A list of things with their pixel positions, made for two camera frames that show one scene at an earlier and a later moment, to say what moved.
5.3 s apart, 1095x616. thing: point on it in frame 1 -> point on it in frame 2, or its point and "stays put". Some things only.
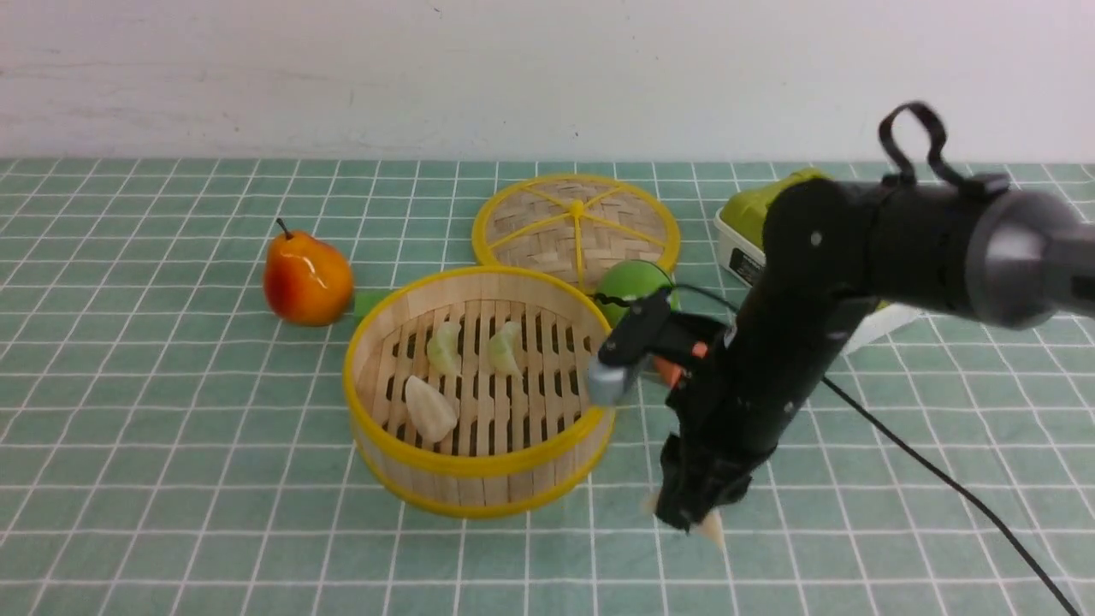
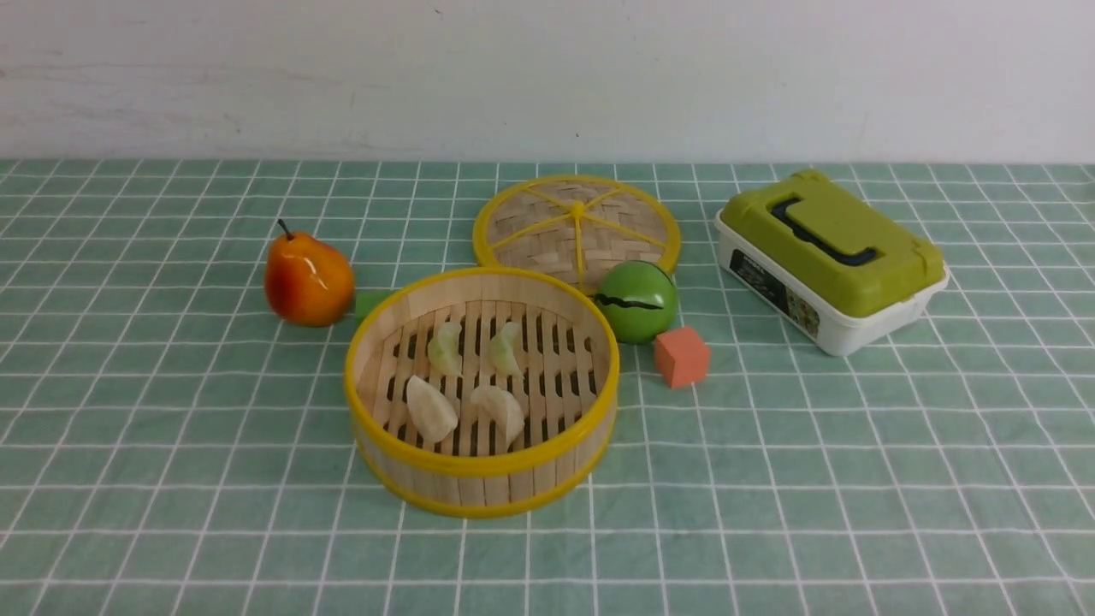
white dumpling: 712,524 -> 505,407
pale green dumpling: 443,349 stays put
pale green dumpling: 502,347 stays put
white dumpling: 433,415 stays put
